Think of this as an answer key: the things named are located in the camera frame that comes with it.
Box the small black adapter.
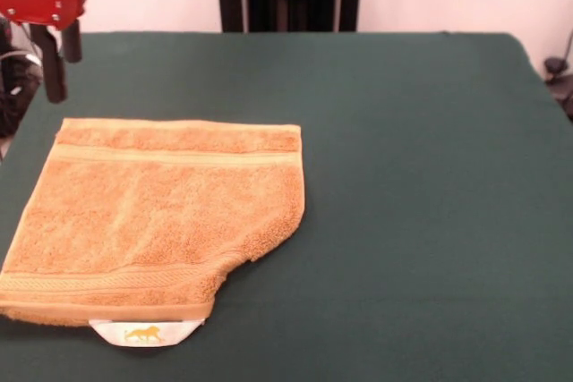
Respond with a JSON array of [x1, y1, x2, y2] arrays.
[[543, 55, 566, 83]]

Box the orange terry towel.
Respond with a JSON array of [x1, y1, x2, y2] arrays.
[[0, 117, 308, 348]]

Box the dark green table cloth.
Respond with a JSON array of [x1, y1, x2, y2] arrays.
[[0, 31, 573, 382]]

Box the black cable bundle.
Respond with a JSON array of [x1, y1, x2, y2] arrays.
[[0, 19, 48, 138]]

